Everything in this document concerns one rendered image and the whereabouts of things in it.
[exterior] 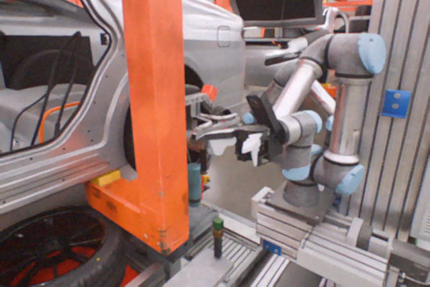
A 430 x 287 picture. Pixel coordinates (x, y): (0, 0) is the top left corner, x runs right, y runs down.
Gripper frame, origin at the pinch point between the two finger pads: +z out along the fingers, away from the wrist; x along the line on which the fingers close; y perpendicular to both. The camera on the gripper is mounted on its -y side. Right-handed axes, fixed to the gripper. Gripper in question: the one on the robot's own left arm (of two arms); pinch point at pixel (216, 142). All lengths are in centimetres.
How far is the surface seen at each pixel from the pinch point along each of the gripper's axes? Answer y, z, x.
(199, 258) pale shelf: 72, -26, 55
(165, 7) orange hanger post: -38, -17, 45
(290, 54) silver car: -28, -291, 194
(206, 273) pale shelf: 73, -23, 46
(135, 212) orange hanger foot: 47, -6, 74
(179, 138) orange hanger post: 12, -21, 53
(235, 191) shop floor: 105, -133, 148
